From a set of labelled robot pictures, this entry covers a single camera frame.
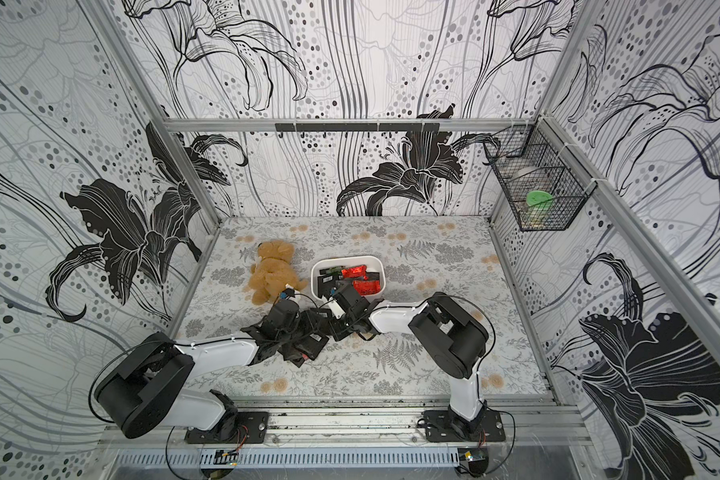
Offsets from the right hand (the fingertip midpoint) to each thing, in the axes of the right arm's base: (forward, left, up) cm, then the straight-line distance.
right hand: (335, 325), depth 92 cm
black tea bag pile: (+14, +4, +3) cm, 15 cm away
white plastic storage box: (+19, -13, +6) cm, 24 cm away
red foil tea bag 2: (+11, -10, +5) cm, 16 cm away
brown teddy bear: (+13, +19, +11) cm, 26 cm away
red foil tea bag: (+17, -6, +6) cm, 19 cm away
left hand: (-1, +3, +2) cm, 4 cm away
